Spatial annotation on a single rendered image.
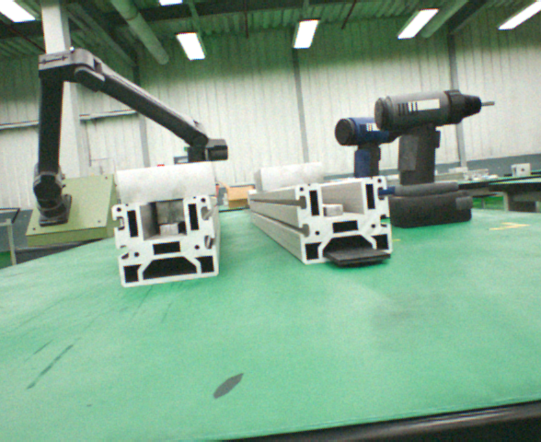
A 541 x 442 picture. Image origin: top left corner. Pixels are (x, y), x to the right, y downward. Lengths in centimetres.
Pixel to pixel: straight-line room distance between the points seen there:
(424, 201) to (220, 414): 62
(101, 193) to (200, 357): 136
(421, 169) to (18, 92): 1355
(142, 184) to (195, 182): 6
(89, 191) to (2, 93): 1271
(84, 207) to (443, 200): 112
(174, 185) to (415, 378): 41
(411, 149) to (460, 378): 61
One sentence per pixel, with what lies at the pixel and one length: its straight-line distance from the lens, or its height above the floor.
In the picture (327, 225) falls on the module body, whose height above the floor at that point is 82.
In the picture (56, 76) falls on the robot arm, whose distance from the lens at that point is 126.
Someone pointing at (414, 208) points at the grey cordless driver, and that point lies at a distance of 76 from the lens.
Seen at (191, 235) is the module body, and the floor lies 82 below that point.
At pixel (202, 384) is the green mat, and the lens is 21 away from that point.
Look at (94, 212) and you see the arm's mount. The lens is 153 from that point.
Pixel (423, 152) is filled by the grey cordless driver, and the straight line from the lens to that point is 79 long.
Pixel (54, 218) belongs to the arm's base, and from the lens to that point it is 154.
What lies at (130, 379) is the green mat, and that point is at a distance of 23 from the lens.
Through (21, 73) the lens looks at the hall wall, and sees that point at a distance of 1415.
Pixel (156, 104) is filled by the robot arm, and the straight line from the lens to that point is 133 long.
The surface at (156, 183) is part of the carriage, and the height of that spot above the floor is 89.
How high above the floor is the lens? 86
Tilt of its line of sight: 3 degrees down
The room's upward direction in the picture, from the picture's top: 6 degrees counter-clockwise
